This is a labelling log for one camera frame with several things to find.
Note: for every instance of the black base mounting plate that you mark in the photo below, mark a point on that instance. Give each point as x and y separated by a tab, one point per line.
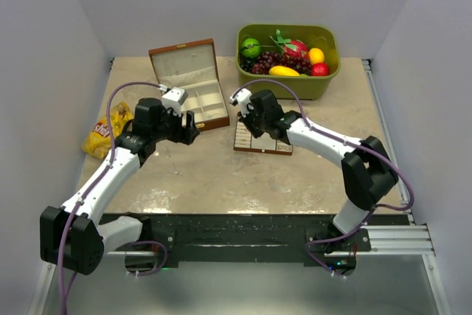
172	239

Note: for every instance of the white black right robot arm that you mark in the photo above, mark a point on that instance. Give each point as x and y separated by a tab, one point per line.
367	172

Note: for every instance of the purple toy grapes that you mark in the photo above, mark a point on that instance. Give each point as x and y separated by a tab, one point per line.
265	61

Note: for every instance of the brown jewelry box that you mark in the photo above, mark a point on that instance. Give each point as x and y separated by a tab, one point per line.
192	66

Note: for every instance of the pink toy dragon fruit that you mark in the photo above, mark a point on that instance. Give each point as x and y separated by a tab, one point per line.
290	47

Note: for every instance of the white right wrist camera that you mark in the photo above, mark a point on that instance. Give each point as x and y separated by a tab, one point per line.
241	97

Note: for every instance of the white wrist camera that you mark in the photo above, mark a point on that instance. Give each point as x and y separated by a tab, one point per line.
174	99
241	97

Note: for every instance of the brown ring earring tray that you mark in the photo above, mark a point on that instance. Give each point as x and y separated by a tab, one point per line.
246	142

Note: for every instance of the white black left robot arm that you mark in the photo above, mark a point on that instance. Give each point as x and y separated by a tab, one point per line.
72	235

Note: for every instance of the green plastic fruit bin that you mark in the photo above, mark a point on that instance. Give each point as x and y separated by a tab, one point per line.
306	87

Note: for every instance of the green toy melon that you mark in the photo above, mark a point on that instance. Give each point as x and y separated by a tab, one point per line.
250	48

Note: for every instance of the yellow toy mango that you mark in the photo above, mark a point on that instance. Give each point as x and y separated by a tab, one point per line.
283	71

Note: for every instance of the aluminium frame rail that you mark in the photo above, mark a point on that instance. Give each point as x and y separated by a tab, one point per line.
388	234

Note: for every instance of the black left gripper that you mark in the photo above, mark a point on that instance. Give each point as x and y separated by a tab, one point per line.
184	135

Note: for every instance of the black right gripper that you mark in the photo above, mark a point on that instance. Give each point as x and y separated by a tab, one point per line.
245	121

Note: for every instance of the yellow potato chips bag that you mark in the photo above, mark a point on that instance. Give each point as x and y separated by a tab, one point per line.
98	141

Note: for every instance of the red toy apple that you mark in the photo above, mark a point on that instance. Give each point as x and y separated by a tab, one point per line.
320	70

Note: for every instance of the yellow orange toy lemon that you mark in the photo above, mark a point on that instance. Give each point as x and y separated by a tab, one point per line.
316	56

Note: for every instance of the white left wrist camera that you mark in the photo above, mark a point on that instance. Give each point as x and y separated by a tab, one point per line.
174	99

